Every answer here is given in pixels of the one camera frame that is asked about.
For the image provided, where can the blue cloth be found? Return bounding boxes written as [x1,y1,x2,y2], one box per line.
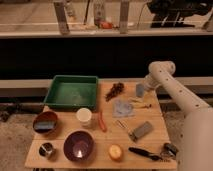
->
[113,99,133,117]

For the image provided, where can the wooden table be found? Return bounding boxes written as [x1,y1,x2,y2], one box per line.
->
[25,82,177,170]

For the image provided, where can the grey block sponge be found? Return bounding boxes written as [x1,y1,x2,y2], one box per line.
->
[132,121,153,142]

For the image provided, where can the small metal cup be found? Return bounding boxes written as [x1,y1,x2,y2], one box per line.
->
[39,142,56,159]

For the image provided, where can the black handled brush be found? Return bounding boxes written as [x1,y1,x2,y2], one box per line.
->
[128,147,161,161]

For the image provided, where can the blue sponge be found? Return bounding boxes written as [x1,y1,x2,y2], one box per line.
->
[34,122,55,130]

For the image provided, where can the green plastic tray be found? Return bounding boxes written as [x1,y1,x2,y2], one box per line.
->
[44,75,98,110]

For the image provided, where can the metal fork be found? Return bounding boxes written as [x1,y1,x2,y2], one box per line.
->
[116,120,131,136]

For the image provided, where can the blue plastic cup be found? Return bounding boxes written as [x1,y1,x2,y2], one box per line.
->
[135,83,145,98]

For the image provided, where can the bunch of dark grapes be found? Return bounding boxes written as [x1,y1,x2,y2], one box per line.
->
[105,82,124,101]

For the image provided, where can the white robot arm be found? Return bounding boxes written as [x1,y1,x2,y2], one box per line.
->
[144,61,213,171]

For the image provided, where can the black binder clip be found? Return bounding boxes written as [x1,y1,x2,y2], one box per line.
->
[163,143,179,159]

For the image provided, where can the brown bowl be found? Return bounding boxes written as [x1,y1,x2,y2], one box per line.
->
[33,111,58,134]

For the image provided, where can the white plastic cup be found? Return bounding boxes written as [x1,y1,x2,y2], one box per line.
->
[76,108,92,127]

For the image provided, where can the purple bowl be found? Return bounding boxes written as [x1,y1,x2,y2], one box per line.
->
[63,131,94,162]

